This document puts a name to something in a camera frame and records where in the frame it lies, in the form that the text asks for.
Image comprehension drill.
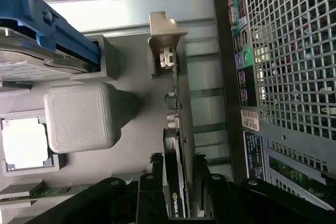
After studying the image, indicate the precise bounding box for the green RAM stick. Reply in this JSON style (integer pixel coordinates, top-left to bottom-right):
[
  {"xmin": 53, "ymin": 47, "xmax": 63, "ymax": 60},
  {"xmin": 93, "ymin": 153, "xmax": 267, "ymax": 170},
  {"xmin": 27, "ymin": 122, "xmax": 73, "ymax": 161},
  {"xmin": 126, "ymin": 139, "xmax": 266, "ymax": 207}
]
[{"xmin": 30, "ymin": 183, "xmax": 99, "ymax": 199}]

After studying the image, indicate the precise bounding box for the silver CPU chip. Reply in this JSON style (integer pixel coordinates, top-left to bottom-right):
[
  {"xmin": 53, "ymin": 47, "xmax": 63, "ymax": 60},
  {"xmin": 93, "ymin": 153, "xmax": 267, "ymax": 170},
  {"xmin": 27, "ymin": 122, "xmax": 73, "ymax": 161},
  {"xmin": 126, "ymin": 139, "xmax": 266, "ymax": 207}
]
[{"xmin": 1, "ymin": 117, "xmax": 51, "ymax": 170}]

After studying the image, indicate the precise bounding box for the open black PC case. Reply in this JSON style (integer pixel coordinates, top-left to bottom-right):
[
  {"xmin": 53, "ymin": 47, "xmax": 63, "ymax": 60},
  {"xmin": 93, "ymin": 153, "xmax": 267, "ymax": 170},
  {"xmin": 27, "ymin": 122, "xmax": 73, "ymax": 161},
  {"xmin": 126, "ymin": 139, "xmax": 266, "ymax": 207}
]
[{"xmin": 209, "ymin": 0, "xmax": 336, "ymax": 210}]

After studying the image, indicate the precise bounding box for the hard disk in blue caddy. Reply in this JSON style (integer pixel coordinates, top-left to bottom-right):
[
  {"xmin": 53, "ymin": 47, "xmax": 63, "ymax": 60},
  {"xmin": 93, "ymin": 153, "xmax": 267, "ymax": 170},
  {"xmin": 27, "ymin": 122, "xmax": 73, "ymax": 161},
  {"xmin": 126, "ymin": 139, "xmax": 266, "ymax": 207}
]
[{"xmin": 0, "ymin": 0, "xmax": 102, "ymax": 83}]

